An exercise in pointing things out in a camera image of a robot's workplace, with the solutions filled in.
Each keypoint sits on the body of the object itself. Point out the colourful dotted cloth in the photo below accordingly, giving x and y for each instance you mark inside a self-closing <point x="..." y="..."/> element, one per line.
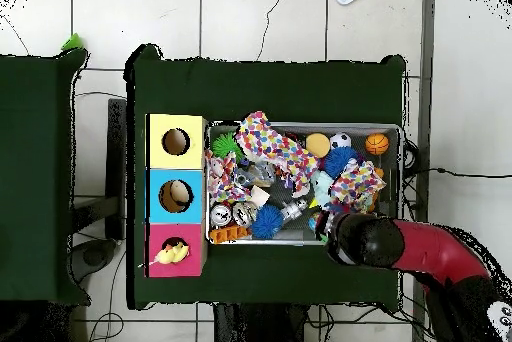
<point x="272" y="146"/>
<point x="356" y="186"/>
<point x="222" y="178"/>

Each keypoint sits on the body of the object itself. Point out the mint green knitted cloth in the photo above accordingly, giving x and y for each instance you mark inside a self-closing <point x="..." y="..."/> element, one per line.
<point x="320" y="184"/>

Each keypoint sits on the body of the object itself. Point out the orange plastic building brick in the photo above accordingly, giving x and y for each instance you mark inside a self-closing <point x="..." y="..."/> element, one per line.
<point x="230" y="234"/>

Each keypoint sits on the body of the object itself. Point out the yellow duck plush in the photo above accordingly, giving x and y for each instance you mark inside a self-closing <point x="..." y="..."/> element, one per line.
<point x="174" y="254"/>

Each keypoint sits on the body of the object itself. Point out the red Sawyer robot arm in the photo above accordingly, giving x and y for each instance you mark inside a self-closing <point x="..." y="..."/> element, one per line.
<point x="432" y="250"/>

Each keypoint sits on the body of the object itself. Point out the wooden box with three holes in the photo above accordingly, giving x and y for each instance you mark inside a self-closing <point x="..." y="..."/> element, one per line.
<point x="192" y="158"/>

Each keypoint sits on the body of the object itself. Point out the shallow metal mesh bin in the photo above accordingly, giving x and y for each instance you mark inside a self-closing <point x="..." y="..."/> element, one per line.
<point x="384" y="129"/>

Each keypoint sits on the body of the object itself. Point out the green spiky ball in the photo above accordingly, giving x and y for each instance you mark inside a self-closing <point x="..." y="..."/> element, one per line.
<point x="224" y="145"/>

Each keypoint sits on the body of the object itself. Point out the blue spiky ball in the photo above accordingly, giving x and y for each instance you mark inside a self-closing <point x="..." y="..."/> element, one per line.
<point x="338" y="160"/>
<point x="267" y="222"/>

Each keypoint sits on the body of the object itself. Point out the orange foam cylinder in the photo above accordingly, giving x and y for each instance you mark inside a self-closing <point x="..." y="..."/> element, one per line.
<point x="318" y="144"/>

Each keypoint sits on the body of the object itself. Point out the dark green tablecloth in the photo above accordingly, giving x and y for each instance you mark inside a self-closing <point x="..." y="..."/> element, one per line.
<point x="260" y="90"/>
<point x="36" y="158"/>

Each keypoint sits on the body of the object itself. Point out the small orange basketball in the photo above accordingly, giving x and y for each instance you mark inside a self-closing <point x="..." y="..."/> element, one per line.
<point x="376" y="144"/>

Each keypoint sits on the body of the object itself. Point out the bright green object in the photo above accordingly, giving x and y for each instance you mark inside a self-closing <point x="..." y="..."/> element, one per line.
<point x="72" y="42"/>

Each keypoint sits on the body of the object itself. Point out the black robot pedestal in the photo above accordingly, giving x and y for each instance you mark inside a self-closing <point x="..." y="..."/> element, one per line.
<point x="256" y="326"/>

